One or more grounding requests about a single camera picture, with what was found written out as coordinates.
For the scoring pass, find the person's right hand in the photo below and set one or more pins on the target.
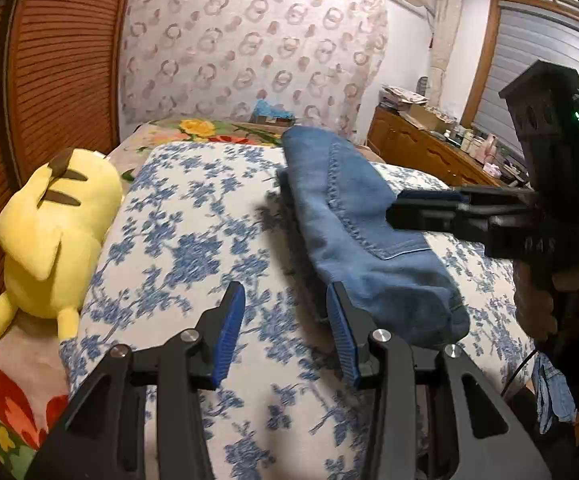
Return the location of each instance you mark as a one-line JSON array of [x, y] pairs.
[[534, 305]]

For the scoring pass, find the cream lace curtain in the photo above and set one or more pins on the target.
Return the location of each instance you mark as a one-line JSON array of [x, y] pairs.
[[444, 35]]

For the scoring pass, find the pink container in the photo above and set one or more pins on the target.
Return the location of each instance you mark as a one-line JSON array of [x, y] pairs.
[[489, 150]]

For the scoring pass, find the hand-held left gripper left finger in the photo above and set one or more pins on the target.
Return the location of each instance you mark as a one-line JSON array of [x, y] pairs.
[[227, 335]]

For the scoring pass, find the wooden window frame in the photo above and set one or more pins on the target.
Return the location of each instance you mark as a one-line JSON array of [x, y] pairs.
[[484, 50]]

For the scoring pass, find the long wooden cabinet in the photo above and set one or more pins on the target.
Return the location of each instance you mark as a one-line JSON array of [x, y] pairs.
[[419, 140]]

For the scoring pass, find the crumpled blue cloth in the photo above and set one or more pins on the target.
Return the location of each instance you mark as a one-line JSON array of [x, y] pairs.
[[268, 108]]

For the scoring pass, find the pile of papers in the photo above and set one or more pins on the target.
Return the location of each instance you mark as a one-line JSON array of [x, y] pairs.
[[402, 96]]

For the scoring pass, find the blue denim pants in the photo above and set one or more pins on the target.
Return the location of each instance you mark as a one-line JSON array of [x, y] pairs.
[[349, 220]]

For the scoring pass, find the wooden louvered door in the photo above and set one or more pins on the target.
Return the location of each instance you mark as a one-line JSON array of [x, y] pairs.
[[59, 60]]

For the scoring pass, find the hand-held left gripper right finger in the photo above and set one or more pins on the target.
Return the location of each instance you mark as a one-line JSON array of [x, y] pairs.
[[344, 335]]

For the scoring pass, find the open cardboard box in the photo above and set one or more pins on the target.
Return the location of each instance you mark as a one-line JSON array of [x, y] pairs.
[[427, 117]]

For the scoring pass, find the white quilt with blue flowers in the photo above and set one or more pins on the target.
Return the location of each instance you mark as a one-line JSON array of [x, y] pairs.
[[179, 260]]

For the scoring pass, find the yellow plush toy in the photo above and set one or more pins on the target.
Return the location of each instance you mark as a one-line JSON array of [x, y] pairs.
[[44, 240]]

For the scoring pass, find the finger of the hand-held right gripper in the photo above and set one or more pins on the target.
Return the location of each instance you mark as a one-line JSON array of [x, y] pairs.
[[434, 215], [499, 196]]

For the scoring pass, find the colourful flower blanket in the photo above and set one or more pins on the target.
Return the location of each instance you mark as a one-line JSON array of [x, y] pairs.
[[24, 400]]

